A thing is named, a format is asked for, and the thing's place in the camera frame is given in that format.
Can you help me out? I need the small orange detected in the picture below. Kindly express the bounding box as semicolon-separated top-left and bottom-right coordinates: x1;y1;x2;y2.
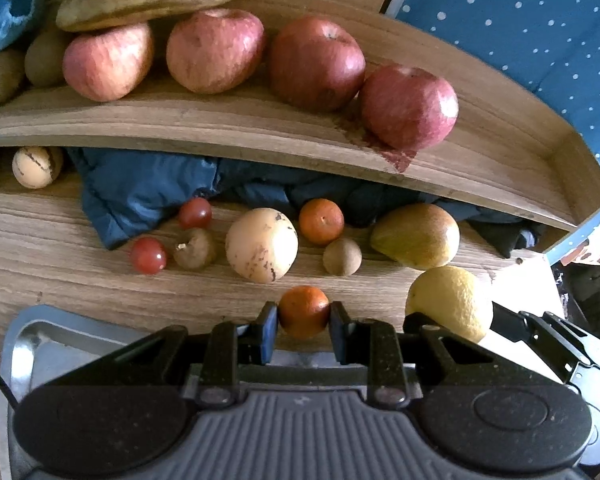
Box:
277;286;330;340
299;198;344;246

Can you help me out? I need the small brown longan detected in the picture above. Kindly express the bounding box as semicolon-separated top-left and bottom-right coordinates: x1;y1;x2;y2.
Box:
323;237;363;276

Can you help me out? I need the yellow lemon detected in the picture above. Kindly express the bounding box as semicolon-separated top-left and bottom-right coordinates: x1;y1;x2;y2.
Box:
405;266;493;344

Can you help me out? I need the beige round pepino melon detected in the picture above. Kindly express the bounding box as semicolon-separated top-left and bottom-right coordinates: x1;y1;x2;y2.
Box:
225;208;299;284

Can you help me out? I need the brown mangosteen-like fruit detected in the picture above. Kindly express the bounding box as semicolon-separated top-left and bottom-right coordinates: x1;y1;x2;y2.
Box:
173;228;216;271

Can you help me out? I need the green-red pear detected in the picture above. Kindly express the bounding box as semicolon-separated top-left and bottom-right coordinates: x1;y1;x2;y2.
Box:
370;204;460;271

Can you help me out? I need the cherry tomato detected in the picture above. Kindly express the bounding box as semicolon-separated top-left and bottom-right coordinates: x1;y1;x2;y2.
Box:
130;236;168;275
178;197;212;230

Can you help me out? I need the striped pepino melon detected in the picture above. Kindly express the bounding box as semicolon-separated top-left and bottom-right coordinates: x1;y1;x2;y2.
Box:
12;146;62;190

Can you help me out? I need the wooden curved shelf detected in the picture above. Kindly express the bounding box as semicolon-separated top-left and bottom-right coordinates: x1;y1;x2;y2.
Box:
0;0;600;231

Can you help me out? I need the dark blue jacket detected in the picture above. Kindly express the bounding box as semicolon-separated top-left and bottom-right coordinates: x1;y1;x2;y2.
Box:
68;148;545;257

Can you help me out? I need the steel tray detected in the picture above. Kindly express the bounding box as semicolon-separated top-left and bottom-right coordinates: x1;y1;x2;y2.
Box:
0;304;337;479

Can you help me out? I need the red apple, rightmost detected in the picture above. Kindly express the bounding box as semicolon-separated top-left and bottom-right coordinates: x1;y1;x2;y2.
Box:
358;64;460;152

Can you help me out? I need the pale red apple, leftmost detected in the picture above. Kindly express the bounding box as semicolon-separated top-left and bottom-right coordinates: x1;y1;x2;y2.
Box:
62;23;155;102

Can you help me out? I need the blue polka-dot board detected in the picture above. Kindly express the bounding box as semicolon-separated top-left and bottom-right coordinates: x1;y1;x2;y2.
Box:
384;0;600;261

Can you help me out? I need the brown kiwi, right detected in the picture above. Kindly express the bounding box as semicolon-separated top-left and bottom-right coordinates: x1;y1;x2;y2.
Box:
24;29;71;87

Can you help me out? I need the brown kiwi, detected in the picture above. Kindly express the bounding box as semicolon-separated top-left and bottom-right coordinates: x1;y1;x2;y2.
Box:
24;29;71;87
0;50;24;104

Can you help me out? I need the brown kiwi, left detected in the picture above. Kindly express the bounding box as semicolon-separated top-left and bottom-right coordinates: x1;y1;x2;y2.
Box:
0;50;24;104

